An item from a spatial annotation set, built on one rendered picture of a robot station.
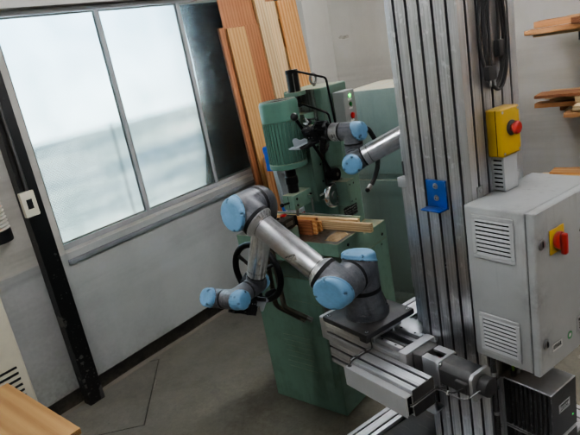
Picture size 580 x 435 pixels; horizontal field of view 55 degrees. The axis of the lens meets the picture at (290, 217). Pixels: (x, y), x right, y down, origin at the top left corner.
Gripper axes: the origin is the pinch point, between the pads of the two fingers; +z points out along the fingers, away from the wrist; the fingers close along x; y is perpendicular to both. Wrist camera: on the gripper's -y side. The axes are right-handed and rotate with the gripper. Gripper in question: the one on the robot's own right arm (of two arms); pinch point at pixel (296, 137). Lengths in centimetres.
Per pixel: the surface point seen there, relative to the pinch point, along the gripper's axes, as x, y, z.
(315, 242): 33.3, -31.5, -8.6
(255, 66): -116, -44, 126
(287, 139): -0.5, -1.4, 6.0
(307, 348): 65, -78, 7
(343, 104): -31.9, -12.4, -3.8
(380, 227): -3, -70, -9
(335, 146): -13.9, -21.2, -2.9
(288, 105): -10.5, 9.1, 4.2
